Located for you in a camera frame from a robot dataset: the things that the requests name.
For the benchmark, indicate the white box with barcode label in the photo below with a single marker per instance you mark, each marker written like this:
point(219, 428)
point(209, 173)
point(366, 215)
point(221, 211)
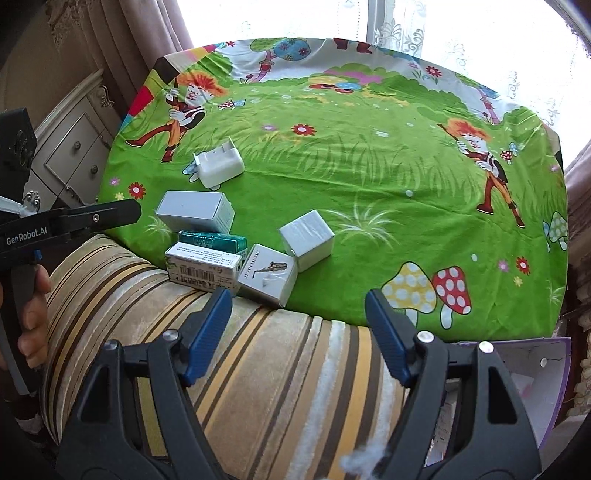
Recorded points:
point(203, 270)

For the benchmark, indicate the teal green box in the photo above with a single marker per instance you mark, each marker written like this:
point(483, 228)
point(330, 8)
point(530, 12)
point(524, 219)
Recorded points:
point(212, 241)

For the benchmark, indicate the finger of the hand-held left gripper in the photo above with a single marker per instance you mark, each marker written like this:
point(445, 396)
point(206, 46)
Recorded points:
point(106, 214)

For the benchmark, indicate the brown curtain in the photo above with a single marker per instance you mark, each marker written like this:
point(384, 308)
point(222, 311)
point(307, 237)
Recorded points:
point(138, 37)

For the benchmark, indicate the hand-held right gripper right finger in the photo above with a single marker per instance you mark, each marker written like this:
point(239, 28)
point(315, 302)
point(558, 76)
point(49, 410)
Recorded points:
point(388, 337)

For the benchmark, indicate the purple cardboard box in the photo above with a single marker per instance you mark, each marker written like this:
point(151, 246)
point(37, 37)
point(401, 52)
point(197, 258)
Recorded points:
point(512, 392)

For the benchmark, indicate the white saxophone print box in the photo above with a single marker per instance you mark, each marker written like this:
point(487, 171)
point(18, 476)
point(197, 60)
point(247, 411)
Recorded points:
point(268, 279)

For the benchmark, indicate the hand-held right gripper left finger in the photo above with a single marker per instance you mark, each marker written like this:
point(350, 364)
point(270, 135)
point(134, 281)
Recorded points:
point(207, 337)

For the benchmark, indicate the white cube box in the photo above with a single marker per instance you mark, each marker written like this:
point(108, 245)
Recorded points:
point(307, 240)

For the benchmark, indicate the green cartoon printed cloth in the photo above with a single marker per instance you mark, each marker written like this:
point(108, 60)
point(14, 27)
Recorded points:
point(346, 161)

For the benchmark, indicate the white lace curtain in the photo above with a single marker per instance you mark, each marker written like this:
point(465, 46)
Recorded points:
point(485, 41)

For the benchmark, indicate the grey white medicine box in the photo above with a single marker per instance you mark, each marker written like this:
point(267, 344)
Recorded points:
point(194, 211)

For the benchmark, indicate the cream carved cabinet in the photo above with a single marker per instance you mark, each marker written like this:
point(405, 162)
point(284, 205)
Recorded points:
point(74, 152)

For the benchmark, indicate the white plastic holder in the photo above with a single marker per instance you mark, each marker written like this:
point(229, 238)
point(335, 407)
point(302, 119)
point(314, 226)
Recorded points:
point(218, 168)

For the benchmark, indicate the person's left hand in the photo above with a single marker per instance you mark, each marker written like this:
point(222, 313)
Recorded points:
point(34, 323)

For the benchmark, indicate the striped sofa cushion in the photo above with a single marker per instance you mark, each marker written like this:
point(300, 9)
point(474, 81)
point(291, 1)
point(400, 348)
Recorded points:
point(277, 369)

